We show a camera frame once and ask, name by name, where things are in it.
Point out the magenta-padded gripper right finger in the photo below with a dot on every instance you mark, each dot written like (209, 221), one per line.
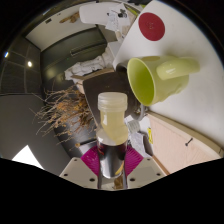
(135, 161)

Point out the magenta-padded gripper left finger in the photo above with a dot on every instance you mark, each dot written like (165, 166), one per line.
(89, 160)

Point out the clear white-capped drink bottle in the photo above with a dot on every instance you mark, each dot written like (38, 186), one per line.
(112, 120)

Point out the printed white papers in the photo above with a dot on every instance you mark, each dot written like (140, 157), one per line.
(138, 143)

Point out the small yellow packet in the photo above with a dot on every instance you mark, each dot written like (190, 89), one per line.
(149, 136)

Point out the light plywood panel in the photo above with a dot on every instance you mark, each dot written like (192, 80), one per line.
(173, 146)

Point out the grey plant saucer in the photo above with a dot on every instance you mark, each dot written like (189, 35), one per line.
(141, 113)

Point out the long ceiling light strip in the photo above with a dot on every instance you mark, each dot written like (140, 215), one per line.
(26, 158)

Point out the cardboard box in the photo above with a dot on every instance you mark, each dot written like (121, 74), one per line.
(79, 82)

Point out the dried plant in dark pot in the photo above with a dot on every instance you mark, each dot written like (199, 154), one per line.
(106, 83)

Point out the yellow-green mug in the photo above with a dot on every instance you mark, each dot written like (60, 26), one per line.
(166, 83)

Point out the round ceiling spotlight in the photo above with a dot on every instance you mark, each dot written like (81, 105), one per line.
(30, 63)
(6, 54)

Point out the flat round red coaster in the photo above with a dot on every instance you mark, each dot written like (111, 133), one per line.
(151, 26)

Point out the loose paper stack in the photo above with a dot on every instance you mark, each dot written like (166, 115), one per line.
(115, 21)

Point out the wooden figure sculpture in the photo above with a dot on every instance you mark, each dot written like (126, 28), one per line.
(71, 17)

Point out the white shell chair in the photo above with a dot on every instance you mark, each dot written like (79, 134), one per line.
(93, 13)

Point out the white statue pedestal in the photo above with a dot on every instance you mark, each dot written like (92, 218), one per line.
(111, 53)

